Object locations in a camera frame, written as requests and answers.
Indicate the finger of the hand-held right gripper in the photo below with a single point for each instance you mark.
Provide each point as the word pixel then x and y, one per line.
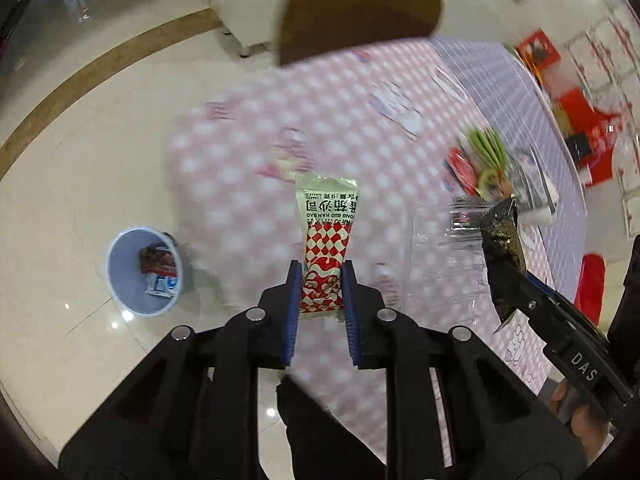
pixel 555 302
pixel 522 302

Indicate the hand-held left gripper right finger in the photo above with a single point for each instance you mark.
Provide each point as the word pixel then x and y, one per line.
pixel 352 320

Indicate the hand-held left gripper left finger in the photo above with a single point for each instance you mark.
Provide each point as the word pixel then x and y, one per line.
pixel 291 320

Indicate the dark speckled snack packet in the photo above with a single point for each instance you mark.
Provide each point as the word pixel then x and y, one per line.
pixel 502 240

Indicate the red white sauce packet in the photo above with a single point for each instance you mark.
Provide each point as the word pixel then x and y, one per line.
pixel 325 230

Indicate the blue plastic bin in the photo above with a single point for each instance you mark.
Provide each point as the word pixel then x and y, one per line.
pixel 125 280

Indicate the person's right hand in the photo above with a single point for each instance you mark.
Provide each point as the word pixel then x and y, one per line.
pixel 585 422

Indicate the red plastic stool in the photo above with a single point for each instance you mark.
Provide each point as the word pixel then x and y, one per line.
pixel 590 285

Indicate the silver foil wrapper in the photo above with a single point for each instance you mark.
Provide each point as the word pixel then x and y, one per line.
pixel 467 220

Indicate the person's dark trouser leg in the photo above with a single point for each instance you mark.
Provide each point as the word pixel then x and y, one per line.
pixel 330 430

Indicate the silver black packet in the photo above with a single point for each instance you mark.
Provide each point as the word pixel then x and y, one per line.
pixel 527 180

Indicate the blue white wrapper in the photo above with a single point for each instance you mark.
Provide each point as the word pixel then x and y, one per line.
pixel 164 284

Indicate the red flat packet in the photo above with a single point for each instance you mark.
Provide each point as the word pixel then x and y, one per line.
pixel 462 170

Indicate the brown snack wrapper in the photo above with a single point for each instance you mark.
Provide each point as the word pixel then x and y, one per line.
pixel 157 259

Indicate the clear plastic bottle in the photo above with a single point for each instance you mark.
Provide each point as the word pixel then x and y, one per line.
pixel 627 165

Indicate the green striped packet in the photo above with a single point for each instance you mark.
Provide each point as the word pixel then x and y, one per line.
pixel 485 145

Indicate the pink checked tablecloth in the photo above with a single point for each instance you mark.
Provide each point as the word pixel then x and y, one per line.
pixel 350 135

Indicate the red paper bag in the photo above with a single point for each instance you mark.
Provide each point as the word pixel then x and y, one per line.
pixel 582 110

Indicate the purple grid tablecloth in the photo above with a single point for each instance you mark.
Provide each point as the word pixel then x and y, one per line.
pixel 520 105

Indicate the red gift box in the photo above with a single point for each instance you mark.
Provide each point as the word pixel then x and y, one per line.
pixel 537 50

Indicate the brown wooden chair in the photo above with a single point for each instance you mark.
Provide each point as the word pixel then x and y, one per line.
pixel 360 15

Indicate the white sideboard cabinet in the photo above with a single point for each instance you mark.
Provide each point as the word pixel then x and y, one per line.
pixel 245 5

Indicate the group of wall certificates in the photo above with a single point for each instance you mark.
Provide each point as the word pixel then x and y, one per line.
pixel 607 25

